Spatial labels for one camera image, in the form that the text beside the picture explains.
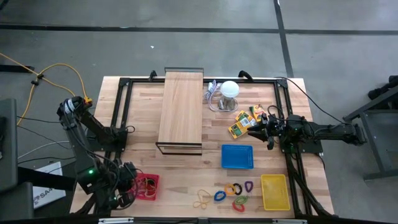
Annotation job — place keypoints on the blue plastic basket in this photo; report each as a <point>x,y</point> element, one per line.
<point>237,156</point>

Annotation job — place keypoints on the silver bracket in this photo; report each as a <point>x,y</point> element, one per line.
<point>289,221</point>
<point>115,220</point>

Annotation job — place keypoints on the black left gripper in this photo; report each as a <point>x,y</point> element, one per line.
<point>127,183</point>

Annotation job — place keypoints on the black flat beam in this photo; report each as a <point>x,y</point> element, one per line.
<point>46,179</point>

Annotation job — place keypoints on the wooden shelf riser black frame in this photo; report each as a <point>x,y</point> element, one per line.
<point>180,109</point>

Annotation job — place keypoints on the yellowish rubber band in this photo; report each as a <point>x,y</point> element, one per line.
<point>201,202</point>

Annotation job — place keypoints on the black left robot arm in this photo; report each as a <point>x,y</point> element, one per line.
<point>77,149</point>

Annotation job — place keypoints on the white mushroom table lamp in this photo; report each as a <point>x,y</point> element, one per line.
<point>229,89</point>

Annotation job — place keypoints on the black clamp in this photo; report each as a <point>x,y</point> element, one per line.
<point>245,74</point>
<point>152,74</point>

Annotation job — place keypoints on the black bulky object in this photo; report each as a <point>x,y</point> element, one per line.
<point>385,88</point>

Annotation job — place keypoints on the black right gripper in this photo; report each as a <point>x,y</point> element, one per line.
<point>276,132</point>

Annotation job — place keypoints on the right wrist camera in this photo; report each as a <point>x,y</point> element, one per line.
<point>275,123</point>

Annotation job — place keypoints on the red plastic basket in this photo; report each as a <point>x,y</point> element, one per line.
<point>140,194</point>

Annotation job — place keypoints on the black metal cart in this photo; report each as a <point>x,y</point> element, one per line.
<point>382,175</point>

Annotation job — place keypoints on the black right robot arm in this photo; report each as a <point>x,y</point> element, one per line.
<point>329,132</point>

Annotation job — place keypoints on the dark grey cabinet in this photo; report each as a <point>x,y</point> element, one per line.
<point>7,140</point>

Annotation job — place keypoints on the yellow plastic basket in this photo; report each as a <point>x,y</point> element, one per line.
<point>275,192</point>

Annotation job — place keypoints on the black rubber band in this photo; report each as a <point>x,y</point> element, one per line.
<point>154,183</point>

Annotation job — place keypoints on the wide tan rubber band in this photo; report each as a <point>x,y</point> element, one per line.
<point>147,195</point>

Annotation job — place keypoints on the white printed box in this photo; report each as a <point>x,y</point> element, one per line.
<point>46,199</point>

